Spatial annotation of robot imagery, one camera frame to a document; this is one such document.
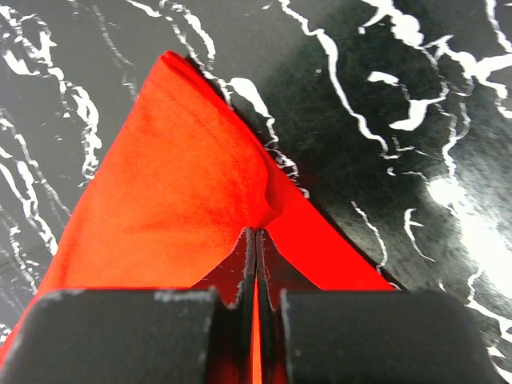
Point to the red t shirt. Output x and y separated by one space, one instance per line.
183 179

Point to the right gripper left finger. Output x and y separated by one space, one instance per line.
199 335

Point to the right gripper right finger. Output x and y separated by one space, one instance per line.
309 335

